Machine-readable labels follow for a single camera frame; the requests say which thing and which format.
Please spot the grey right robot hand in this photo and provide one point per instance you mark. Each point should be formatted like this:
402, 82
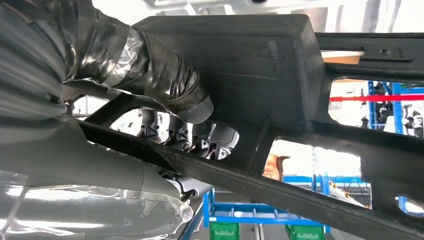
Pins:
82, 172

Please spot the green plastic bin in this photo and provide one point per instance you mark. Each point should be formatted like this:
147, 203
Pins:
224, 232
304, 233

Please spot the person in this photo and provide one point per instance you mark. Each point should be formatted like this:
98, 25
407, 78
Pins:
275, 167

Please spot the tan cardboard box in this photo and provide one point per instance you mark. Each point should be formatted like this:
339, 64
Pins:
341, 60

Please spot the red barrier belt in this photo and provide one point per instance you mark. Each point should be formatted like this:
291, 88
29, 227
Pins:
357, 98

